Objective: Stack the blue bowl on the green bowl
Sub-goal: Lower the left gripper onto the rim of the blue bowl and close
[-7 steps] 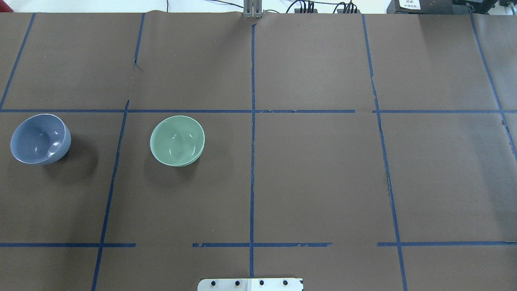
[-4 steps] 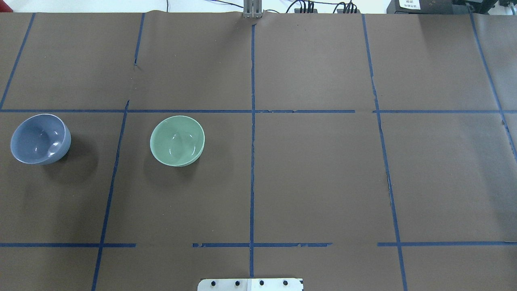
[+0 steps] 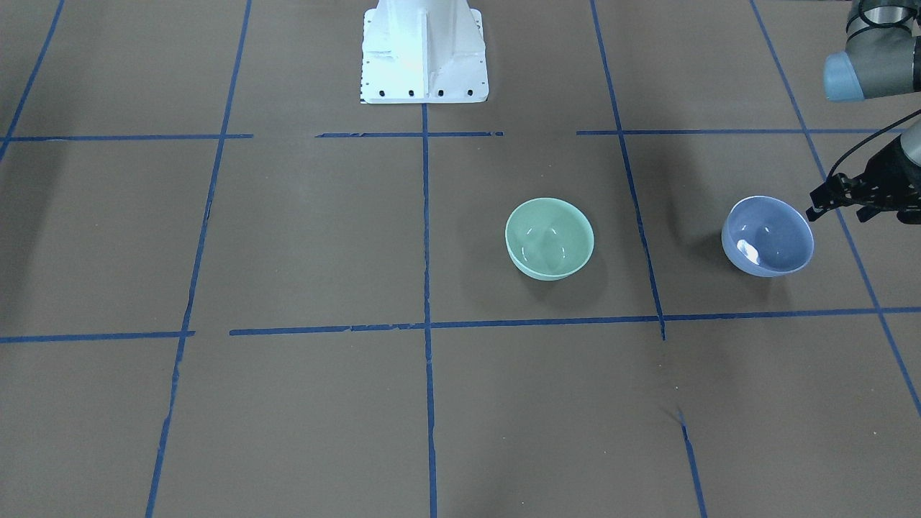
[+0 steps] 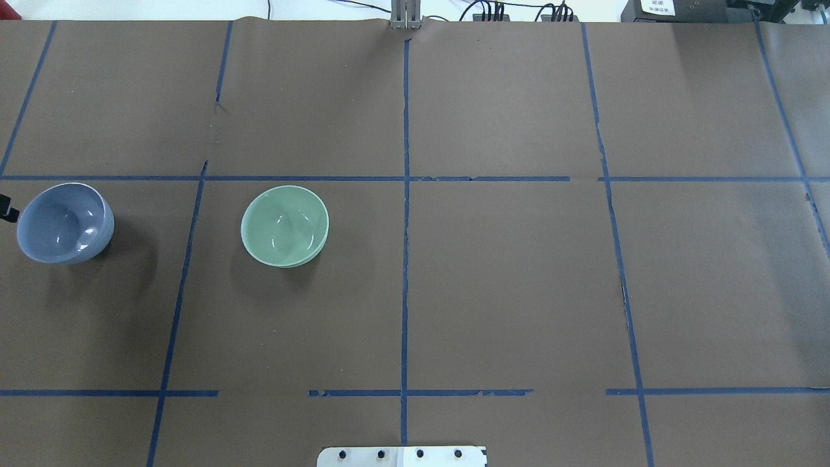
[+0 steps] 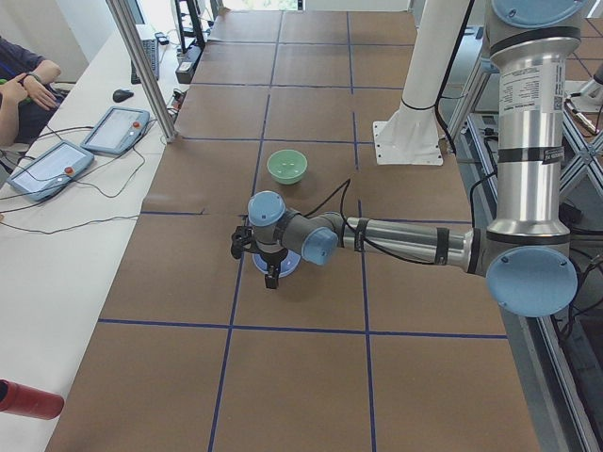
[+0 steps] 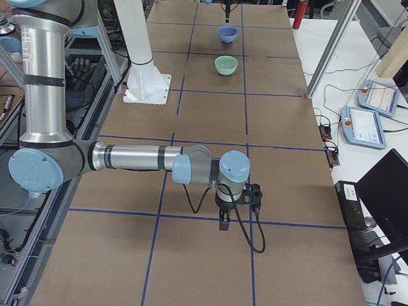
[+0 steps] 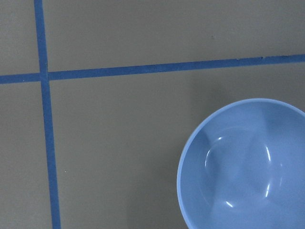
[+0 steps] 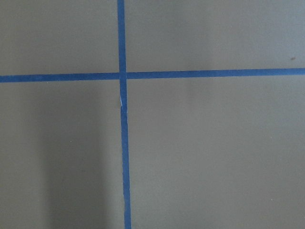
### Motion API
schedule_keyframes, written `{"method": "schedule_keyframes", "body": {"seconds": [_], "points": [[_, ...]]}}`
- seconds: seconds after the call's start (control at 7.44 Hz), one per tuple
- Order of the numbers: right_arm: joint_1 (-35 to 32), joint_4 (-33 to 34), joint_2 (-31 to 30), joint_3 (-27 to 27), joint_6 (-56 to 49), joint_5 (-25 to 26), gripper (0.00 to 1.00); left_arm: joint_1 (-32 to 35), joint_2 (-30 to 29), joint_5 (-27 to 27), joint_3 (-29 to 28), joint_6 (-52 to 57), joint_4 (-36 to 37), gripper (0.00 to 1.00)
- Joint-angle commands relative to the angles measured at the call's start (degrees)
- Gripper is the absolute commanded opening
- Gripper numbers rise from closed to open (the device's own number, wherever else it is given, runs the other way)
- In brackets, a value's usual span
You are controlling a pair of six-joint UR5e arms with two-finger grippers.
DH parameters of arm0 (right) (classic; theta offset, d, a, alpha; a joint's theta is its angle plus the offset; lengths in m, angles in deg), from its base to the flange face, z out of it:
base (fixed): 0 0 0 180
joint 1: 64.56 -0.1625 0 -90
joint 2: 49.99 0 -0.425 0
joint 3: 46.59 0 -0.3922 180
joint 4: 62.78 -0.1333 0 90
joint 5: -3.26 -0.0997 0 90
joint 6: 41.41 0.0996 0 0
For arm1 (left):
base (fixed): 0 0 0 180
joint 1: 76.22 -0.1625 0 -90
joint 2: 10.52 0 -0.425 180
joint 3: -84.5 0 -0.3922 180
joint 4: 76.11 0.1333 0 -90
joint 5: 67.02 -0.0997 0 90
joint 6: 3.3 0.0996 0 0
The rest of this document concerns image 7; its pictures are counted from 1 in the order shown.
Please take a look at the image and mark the blue bowl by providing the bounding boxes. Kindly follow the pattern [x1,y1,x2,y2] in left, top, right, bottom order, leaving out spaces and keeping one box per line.
[177,98,305,229]

